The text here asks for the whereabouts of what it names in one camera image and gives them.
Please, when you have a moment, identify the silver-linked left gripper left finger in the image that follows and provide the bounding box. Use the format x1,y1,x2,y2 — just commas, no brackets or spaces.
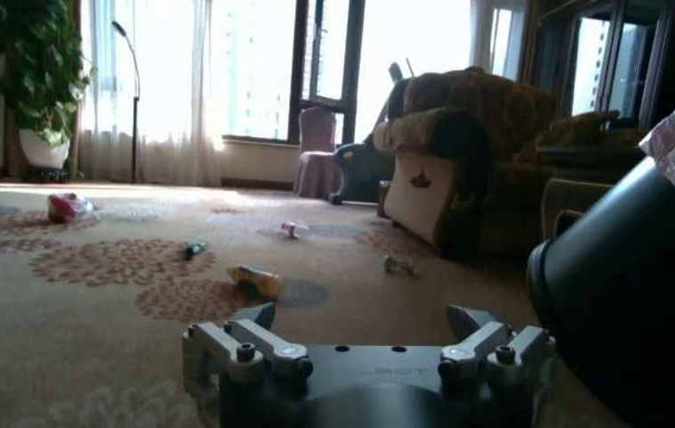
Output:
182,301,315,396

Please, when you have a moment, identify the brown upholstered armchair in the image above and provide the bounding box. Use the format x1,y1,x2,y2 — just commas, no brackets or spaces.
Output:
371,65,559,259

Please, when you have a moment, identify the large green leafy plant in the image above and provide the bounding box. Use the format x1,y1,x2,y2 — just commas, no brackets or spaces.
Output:
0,0,94,146

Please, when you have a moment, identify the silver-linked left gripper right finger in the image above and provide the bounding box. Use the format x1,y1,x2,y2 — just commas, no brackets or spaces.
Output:
438,304,558,393

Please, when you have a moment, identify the dark window frame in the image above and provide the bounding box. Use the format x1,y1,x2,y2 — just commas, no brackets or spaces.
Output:
222,0,369,147

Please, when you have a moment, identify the dark glass-door cabinet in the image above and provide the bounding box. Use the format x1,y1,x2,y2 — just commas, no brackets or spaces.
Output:
518,0,675,130

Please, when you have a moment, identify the small crumpled pale wrapper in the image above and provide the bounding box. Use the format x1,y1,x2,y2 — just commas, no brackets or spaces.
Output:
382,254,419,276

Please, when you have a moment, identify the pink white crumpled plastic bag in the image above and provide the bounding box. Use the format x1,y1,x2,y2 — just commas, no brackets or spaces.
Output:
46,192,101,224

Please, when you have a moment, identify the pink covered chair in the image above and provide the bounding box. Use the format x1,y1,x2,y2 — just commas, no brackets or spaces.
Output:
293,105,345,201

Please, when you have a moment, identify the orange yellow snack packet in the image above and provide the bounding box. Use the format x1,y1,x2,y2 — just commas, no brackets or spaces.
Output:
227,265,285,299

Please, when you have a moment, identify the dark side table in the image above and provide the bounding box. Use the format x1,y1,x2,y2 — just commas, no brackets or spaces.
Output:
537,144,651,242

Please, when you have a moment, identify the brown patterned cushion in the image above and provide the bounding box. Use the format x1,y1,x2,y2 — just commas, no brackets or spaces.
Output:
542,110,623,147

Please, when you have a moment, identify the white plant pot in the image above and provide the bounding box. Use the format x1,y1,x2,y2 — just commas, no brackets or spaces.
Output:
17,128,73,170

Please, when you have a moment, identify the thin arched floor lamp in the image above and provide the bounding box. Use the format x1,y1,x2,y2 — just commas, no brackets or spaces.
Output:
110,20,142,185

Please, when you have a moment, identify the black round trash bin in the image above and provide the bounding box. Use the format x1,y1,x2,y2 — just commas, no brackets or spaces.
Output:
526,154,675,428

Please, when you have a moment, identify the blue grey plastic toy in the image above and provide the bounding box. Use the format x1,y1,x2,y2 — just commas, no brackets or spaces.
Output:
327,141,397,206

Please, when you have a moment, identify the sheer white curtain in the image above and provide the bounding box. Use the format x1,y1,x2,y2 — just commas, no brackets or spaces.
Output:
74,0,226,188

